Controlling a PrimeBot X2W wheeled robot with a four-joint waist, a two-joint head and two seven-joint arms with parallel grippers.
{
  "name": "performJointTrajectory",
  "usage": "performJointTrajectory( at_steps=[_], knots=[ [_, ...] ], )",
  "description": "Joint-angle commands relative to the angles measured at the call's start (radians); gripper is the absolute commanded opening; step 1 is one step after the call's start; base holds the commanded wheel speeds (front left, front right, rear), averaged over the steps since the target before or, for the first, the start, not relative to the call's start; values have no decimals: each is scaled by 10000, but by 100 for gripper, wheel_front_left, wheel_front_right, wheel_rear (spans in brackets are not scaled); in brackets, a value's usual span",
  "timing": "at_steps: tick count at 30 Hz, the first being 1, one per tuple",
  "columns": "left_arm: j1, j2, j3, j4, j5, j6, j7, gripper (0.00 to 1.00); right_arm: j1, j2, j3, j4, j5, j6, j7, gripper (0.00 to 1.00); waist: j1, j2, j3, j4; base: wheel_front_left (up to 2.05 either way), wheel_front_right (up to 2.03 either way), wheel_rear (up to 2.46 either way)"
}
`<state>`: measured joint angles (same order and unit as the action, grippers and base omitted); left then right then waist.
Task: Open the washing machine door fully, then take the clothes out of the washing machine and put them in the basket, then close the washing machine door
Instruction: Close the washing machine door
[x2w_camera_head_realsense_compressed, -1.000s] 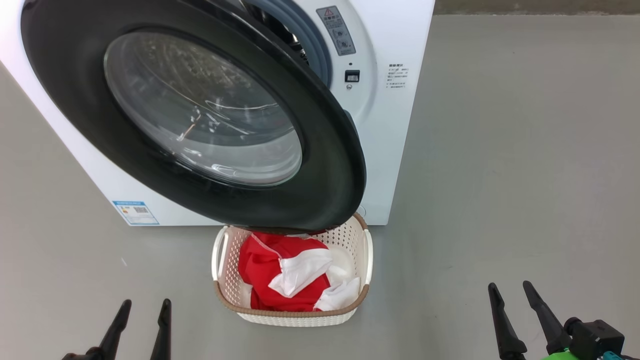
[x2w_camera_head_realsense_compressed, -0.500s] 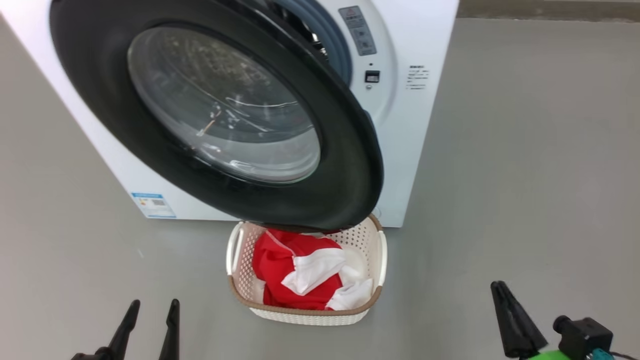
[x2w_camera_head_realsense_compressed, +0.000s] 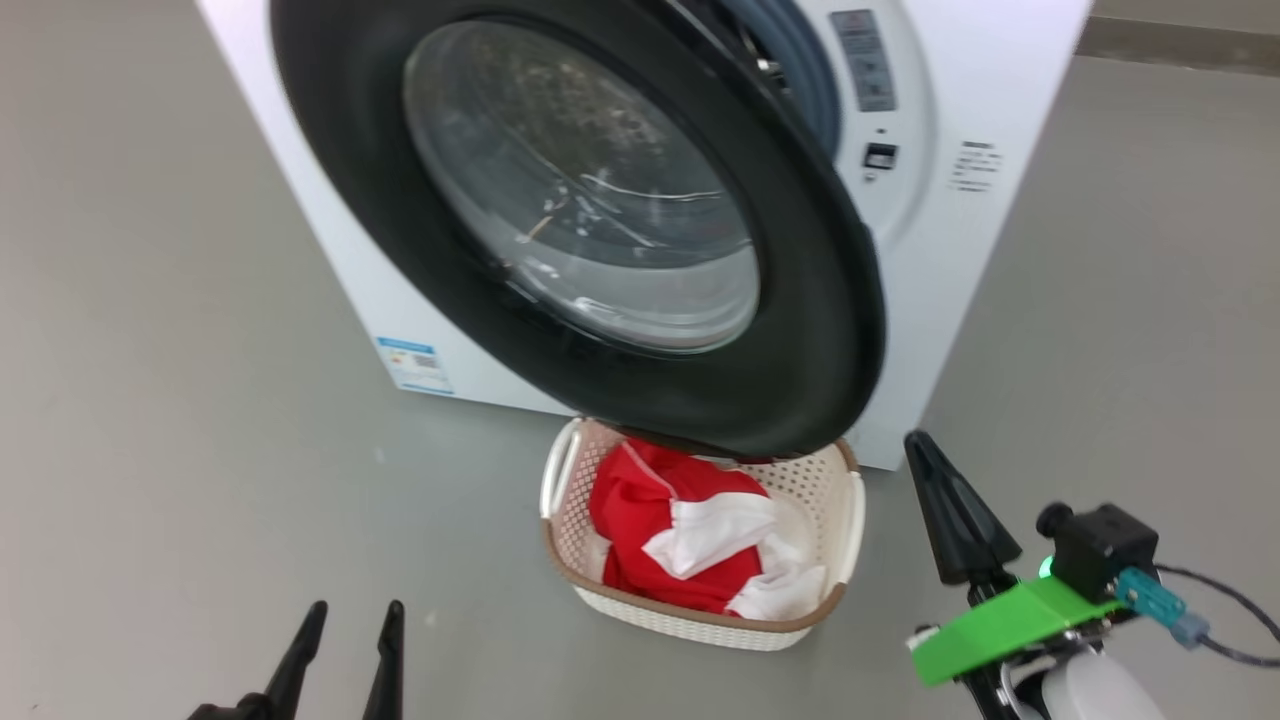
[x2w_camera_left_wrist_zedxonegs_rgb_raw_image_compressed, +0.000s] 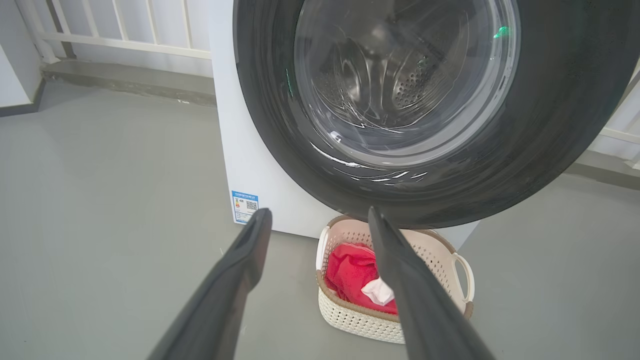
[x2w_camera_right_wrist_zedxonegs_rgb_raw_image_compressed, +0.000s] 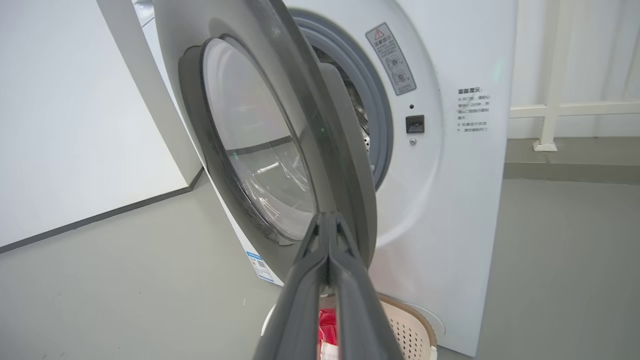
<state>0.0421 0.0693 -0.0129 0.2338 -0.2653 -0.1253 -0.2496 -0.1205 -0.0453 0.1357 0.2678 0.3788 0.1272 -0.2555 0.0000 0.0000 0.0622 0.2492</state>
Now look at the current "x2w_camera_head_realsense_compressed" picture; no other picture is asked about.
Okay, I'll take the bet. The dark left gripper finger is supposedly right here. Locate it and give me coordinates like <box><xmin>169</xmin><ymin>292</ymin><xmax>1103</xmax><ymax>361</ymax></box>
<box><xmin>362</xmin><ymin>600</ymin><xmax>406</xmax><ymax>720</ymax></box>
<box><xmin>262</xmin><ymin>600</ymin><xmax>328</xmax><ymax>720</ymax></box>

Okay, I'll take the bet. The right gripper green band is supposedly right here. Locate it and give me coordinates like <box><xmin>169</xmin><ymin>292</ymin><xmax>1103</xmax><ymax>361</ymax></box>
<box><xmin>904</xmin><ymin>430</ymin><xmax>1126</xmax><ymax>688</ymax></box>

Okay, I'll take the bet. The red and white garment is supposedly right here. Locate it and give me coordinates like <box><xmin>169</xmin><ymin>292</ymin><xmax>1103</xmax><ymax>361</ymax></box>
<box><xmin>588</xmin><ymin>437</ymin><xmax>829</xmax><ymax>621</ymax></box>

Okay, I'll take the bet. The cream basket with brown rim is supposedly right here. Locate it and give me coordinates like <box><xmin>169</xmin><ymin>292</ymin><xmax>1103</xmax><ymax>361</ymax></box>
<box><xmin>540</xmin><ymin>417</ymin><xmax>866</xmax><ymax>652</ymax></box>

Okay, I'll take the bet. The white front-load washing machine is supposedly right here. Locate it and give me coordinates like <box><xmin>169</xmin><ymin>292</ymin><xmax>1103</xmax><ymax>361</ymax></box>
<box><xmin>195</xmin><ymin>0</ymin><xmax>1094</xmax><ymax>471</ymax></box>

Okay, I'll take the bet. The grey warning label sticker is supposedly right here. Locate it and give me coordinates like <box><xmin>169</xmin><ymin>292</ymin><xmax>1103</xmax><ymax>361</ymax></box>
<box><xmin>830</xmin><ymin>10</ymin><xmax>898</xmax><ymax>113</ymax></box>

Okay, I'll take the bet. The grey rubber door gasket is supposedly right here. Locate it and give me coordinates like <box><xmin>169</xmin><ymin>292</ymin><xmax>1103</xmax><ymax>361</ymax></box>
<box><xmin>720</xmin><ymin>0</ymin><xmax>843</xmax><ymax>161</ymax></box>

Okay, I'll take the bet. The blue energy label sticker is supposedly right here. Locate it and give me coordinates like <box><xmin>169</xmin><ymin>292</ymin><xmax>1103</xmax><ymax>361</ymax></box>
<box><xmin>376</xmin><ymin>337</ymin><xmax>454</xmax><ymax>396</ymax></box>

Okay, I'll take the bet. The grey skirting strip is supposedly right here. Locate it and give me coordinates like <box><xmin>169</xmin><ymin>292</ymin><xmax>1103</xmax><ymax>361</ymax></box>
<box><xmin>1075</xmin><ymin>15</ymin><xmax>1280</xmax><ymax>76</ymax></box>

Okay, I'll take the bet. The right teal connector black cable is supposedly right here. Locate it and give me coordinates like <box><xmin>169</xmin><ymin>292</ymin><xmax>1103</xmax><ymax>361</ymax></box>
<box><xmin>1115</xmin><ymin>565</ymin><xmax>1280</xmax><ymax>669</ymax></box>

